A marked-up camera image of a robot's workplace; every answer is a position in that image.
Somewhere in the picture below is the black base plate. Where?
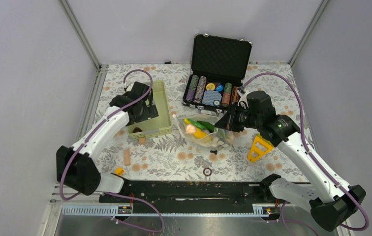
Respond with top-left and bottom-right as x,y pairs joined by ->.
98,179 -> 283,214

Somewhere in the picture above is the wooden cylinder block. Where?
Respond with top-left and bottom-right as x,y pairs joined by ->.
124,149 -> 131,166

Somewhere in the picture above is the black poker chip case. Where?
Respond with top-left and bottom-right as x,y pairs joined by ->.
182,34 -> 252,113

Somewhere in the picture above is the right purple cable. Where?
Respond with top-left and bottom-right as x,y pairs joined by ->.
241,72 -> 370,236

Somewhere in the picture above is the clear zip top bag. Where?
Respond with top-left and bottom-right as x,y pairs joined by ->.
172,114 -> 235,148

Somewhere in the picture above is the light green plastic basket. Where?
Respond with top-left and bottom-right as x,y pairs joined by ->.
127,80 -> 172,139

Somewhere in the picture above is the yellow plastic triangle tool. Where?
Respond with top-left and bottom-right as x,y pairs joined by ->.
247,133 -> 274,163

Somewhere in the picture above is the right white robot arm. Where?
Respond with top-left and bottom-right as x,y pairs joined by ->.
215,88 -> 366,232

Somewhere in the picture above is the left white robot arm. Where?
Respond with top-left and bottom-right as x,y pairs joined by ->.
56,82 -> 158,202

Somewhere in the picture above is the white mushroom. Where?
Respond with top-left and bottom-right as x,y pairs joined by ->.
203,135 -> 226,148

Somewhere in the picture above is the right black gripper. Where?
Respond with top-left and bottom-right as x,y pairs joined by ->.
215,101 -> 262,132

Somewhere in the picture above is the long green pepper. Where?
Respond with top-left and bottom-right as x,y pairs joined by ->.
184,118 -> 206,130

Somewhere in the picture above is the small dark green pepper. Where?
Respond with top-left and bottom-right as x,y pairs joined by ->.
197,120 -> 215,133

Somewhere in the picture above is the yellow banana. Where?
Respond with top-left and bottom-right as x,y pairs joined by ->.
184,121 -> 208,139

